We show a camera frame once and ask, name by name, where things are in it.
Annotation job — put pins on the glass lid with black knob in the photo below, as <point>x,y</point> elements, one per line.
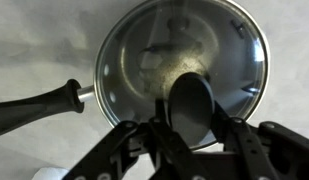
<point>190,100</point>

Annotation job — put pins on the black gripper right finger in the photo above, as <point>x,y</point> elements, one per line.
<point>260,153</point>

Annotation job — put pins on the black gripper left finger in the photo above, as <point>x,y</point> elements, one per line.
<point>160,150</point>

